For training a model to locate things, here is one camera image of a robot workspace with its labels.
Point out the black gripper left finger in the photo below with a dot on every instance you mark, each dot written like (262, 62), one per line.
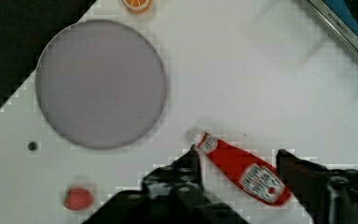
(183, 172)

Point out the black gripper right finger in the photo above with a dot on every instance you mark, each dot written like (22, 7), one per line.
(330, 196)

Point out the silver toaster oven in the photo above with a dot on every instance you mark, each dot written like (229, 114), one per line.
(341, 16)

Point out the red ketchup bottle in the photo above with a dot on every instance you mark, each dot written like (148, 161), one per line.
(248, 172)

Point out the red strawberry toy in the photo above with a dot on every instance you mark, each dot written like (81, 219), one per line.
(77, 199)

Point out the grey round plate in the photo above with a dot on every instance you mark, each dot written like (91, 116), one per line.
(100, 84)

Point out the orange slice toy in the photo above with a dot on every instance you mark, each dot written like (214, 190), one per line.
(137, 6)

